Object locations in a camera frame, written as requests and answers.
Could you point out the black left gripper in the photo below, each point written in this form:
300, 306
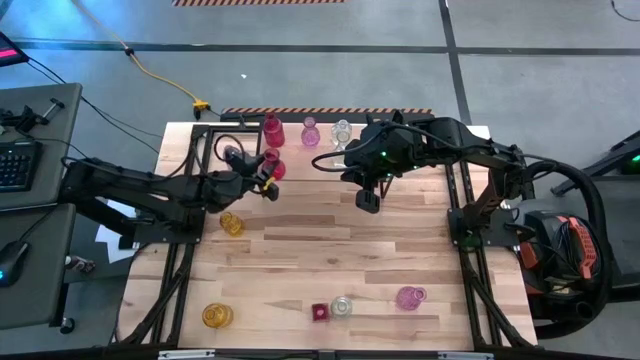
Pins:
225, 187

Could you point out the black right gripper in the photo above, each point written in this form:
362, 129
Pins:
390, 152

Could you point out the round red glass vase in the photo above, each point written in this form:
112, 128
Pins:
276, 170

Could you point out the tall red glass vase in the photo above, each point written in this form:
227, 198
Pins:
273, 131

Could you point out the faceted clear glass vase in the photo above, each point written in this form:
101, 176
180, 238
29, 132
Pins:
339, 159

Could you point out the round clear glass vase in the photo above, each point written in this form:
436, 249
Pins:
341, 306
341, 132

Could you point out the small pink glass vase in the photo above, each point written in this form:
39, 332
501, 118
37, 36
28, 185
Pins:
310, 135

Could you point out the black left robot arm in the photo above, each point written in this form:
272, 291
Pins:
125, 187

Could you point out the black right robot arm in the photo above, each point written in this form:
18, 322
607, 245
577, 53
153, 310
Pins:
475, 145

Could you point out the black hazard striped mat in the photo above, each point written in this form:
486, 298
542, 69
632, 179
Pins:
300, 110

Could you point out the round pink glass vase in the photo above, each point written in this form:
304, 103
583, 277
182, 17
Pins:
410, 298

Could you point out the square red glass vase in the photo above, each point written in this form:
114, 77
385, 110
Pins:
321, 313

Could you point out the white paper sheet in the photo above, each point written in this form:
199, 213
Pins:
107, 243

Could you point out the grey desk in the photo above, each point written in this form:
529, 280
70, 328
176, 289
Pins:
55, 130
45, 260

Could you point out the black orange vacuum cleaner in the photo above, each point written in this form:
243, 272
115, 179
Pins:
582, 240

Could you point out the black equipment stand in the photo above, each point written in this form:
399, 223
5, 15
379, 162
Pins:
612, 157

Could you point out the black desk clamp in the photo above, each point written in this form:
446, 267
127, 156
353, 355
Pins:
25, 120

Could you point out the black keyboard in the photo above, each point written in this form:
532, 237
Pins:
17, 165

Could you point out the black caster wheel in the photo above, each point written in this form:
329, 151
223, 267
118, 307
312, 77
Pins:
67, 325

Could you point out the dark grey mat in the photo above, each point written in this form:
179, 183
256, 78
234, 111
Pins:
625, 235

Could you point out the black computer mouse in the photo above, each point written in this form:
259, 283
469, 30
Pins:
12, 262

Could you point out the black monitor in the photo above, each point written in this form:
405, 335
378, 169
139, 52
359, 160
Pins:
10, 54

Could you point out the wooden shelf with black frame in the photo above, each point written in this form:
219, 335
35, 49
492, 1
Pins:
305, 165

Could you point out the black metal table frame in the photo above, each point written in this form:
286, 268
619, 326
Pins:
250, 356

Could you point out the silver metal bracket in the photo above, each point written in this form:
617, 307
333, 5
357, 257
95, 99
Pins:
186, 354
465, 355

